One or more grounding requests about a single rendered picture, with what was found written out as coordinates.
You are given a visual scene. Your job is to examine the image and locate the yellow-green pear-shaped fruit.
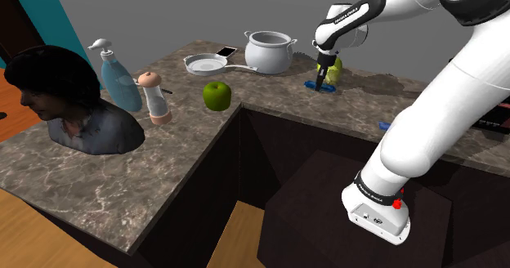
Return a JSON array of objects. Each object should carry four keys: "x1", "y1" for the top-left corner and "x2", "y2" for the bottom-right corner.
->
[{"x1": 316, "y1": 56, "x2": 344, "y2": 87}]

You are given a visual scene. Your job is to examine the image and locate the flat blue tool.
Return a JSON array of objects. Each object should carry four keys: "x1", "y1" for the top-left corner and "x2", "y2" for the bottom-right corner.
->
[{"x1": 303, "y1": 80, "x2": 337, "y2": 94}]

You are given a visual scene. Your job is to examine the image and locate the grey cooking pot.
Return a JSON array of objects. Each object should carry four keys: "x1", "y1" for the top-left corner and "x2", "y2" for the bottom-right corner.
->
[{"x1": 244, "y1": 30, "x2": 298, "y2": 76}]

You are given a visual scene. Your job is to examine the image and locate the white smartphone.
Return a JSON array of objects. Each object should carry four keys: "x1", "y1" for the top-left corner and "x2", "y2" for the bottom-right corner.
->
[{"x1": 216, "y1": 46, "x2": 238, "y2": 59}]

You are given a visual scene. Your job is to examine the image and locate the green apple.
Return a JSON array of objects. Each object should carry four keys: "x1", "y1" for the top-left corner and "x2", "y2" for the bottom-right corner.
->
[{"x1": 202, "y1": 81, "x2": 232, "y2": 113}]

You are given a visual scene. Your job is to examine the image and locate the grey frying pan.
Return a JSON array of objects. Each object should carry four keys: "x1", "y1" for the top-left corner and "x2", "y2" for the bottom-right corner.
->
[{"x1": 183, "y1": 53, "x2": 259, "y2": 77}]

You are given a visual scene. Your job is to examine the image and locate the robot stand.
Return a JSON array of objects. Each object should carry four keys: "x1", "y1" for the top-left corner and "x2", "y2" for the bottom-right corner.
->
[{"x1": 257, "y1": 149, "x2": 454, "y2": 268}]

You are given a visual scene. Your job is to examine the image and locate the pink glass pepper grinder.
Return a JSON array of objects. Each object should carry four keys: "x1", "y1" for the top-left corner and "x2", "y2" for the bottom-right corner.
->
[{"x1": 136, "y1": 71, "x2": 173, "y2": 127}]

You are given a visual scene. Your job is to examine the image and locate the dark book with red stripes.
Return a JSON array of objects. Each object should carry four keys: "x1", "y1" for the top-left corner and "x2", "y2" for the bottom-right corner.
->
[{"x1": 472, "y1": 96, "x2": 510, "y2": 136}]

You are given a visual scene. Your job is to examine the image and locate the blue soap dispenser bottle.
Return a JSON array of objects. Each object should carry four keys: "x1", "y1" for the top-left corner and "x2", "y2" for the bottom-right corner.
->
[{"x1": 87, "y1": 38, "x2": 144, "y2": 114}]

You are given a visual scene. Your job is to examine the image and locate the dark-haired human bust figure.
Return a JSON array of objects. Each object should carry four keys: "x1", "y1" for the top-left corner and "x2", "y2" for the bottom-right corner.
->
[{"x1": 3, "y1": 44, "x2": 146, "y2": 156}]

